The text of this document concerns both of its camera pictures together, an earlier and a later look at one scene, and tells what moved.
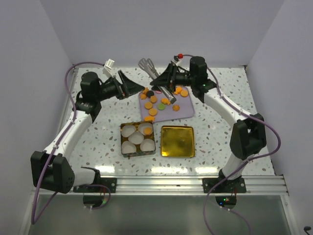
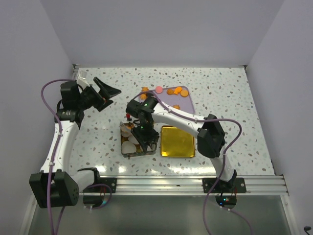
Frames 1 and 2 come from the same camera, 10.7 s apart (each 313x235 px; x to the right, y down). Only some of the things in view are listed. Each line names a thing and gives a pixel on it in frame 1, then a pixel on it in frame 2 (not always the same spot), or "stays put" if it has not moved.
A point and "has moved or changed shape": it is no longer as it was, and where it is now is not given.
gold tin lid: x=177 y=141 stays put
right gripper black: x=168 y=78 → x=143 y=139
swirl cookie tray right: x=176 y=107 stays put
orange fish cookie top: x=178 y=90 stays put
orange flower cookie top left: x=146 y=89 stays put
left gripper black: x=127 y=88 → x=105 y=92
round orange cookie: x=184 y=93 stays put
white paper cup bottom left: x=127 y=147 stays put
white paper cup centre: x=136 y=138 stays put
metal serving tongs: x=148 y=64 → x=153 y=146
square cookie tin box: x=137 y=139 stays put
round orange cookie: x=152 y=112 has moved or changed shape
